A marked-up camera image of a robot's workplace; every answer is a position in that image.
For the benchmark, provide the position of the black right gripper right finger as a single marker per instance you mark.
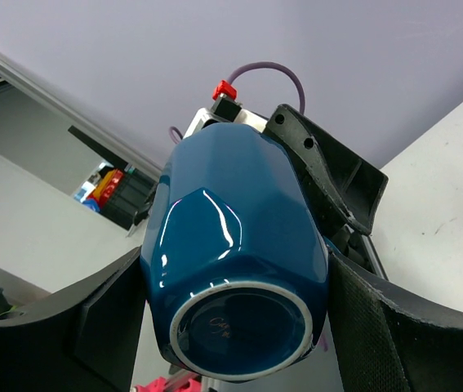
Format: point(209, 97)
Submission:
point(389, 339)

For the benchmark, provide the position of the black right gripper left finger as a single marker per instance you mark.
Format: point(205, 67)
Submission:
point(82, 338)

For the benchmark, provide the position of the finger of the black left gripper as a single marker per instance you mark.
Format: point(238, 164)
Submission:
point(340, 187)

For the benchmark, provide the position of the blue hexagonal mug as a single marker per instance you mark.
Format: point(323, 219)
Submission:
point(235, 268)

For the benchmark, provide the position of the red black crates background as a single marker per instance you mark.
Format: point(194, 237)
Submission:
point(116, 194)

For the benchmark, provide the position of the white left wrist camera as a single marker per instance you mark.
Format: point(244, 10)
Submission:
point(225, 110)

